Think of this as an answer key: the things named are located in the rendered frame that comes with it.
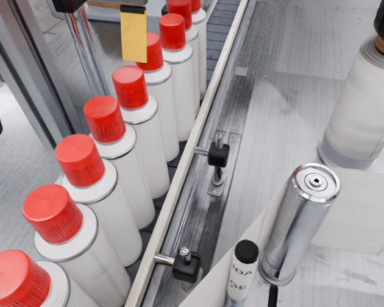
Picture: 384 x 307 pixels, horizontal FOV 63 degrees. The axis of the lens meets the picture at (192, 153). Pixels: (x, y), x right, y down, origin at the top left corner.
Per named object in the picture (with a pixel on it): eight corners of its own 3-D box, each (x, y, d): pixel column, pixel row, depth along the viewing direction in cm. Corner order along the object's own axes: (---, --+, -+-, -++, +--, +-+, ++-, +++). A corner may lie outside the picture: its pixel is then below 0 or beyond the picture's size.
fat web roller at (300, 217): (293, 290, 37) (348, 211, 23) (255, 280, 38) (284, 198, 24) (295, 254, 40) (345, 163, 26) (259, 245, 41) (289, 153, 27)
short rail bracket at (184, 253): (197, 299, 42) (194, 267, 32) (152, 287, 43) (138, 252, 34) (203, 276, 44) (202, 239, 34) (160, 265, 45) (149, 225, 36)
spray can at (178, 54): (194, 144, 53) (189, 30, 37) (164, 142, 53) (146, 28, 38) (197, 123, 56) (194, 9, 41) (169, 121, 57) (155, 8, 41)
